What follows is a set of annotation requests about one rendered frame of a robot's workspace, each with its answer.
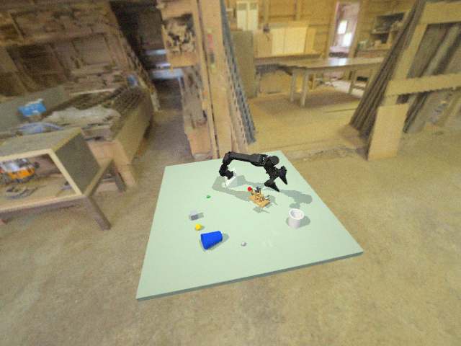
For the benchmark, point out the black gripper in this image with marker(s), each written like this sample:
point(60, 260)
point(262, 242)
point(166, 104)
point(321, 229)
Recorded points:
point(270, 182)

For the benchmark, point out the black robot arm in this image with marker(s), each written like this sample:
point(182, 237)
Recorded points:
point(254, 159)

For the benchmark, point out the white paper cup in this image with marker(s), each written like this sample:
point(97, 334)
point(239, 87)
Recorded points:
point(295, 218)

